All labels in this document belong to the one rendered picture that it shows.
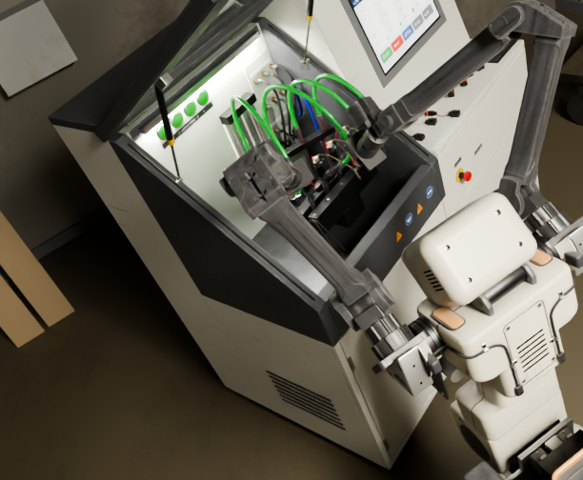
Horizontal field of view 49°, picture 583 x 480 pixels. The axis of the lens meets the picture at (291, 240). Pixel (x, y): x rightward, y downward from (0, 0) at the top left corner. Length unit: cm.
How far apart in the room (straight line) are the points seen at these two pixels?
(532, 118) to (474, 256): 34
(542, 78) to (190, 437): 214
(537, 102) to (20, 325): 316
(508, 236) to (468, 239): 8
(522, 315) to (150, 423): 213
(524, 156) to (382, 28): 103
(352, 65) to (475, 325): 118
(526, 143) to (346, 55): 91
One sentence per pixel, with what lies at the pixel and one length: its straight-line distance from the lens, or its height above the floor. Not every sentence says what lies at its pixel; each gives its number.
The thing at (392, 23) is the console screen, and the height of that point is 125.
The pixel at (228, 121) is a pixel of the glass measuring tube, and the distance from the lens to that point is 209.
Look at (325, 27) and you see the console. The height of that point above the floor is 140.
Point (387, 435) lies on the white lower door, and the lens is 236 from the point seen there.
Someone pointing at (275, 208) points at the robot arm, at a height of 156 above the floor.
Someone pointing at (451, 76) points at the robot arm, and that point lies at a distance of 150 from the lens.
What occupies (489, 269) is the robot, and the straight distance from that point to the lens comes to 125.
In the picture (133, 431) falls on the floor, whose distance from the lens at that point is 313.
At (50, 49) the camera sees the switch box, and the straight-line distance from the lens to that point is 397.
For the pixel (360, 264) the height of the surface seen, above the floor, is 93.
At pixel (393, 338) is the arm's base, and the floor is 123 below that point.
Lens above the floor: 221
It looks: 38 degrees down
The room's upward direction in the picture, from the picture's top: 24 degrees counter-clockwise
